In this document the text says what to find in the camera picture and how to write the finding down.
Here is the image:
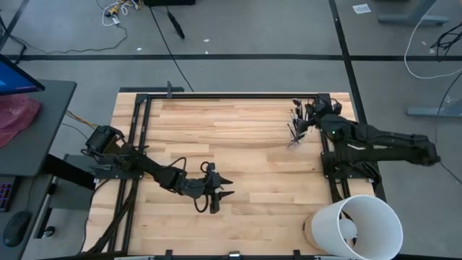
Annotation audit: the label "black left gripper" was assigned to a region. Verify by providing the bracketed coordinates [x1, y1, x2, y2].
[180, 162, 235, 215]

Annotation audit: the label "grey desk leg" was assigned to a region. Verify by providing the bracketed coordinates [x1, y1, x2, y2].
[406, 68, 462, 118]
[378, 0, 450, 26]

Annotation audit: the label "pink cloth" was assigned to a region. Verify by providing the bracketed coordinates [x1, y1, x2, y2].
[0, 94, 42, 148]

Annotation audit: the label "yellow cables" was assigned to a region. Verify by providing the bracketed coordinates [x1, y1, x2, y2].
[65, 110, 99, 130]

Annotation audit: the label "white floor cable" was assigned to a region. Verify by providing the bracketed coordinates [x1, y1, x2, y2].
[403, 14, 462, 80]

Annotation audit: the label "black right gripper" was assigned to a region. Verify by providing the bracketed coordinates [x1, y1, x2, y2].
[297, 114, 346, 142]

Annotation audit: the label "computer monitor with blue screen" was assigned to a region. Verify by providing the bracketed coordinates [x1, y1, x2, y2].
[0, 53, 46, 97]

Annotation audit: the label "long black floor cable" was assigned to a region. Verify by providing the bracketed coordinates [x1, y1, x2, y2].
[148, 5, 195, 93]

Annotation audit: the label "clear plastic container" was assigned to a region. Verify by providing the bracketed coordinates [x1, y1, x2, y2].
[287, 97, 315, 148]

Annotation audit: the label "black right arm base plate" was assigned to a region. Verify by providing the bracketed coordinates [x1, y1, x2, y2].
[320, 150, 375, 181]

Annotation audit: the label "black cable bundle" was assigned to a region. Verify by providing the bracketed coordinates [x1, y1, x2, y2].
[430, 21, 462, 61]

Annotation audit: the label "dark grey desk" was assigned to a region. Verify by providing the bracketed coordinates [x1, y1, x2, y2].
[0, 79, 78, 178]

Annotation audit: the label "thin black floor cable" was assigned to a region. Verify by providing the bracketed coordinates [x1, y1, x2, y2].
[434, 71, 462, 185]
[0, 25, 129, 55]

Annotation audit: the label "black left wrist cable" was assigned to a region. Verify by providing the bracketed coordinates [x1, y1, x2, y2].
[169, 157, 217, 215]

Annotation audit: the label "white cable with power strip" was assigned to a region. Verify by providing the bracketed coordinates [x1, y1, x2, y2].
[102, 0, 141, 27]

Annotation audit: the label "black computer mouse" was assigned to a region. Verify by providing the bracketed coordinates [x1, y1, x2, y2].
[2, 211, 32, 248]

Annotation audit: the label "black keyboard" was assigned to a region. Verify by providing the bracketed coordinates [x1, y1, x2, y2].
[0, 175, 17, 213]

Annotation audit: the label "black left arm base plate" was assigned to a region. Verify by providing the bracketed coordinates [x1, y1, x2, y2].
[94, 151, 147, 181]

